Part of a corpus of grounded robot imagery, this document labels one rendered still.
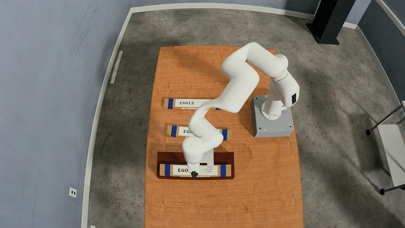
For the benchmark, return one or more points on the tan cardboard pack with white label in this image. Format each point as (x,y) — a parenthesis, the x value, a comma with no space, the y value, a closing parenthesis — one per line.
(182,131)
(174,103)
(182,170)

